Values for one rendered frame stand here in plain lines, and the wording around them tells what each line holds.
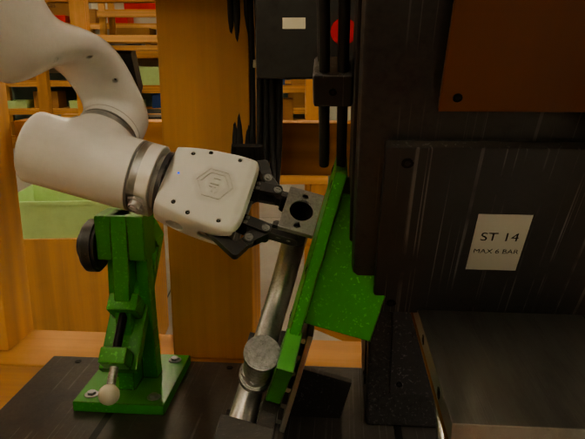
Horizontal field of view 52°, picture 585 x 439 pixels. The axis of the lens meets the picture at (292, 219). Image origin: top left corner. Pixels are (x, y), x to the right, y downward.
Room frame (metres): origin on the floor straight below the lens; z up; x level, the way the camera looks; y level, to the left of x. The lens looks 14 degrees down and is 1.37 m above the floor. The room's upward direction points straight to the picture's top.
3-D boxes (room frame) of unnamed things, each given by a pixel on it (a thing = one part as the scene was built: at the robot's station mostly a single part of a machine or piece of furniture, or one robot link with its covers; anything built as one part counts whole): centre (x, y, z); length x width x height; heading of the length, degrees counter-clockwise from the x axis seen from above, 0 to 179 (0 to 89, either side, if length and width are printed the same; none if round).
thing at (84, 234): (0.82, 0.29, 1.12); 0.07 x 0.03 x 0.08; 175
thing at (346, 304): (0.60, -0.05, 1.17); 0.13 x 0.12 x 0.20; 85
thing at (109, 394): (0.73, 0.24, 0.96); 0.06 x 0.03 x 0.06; 175
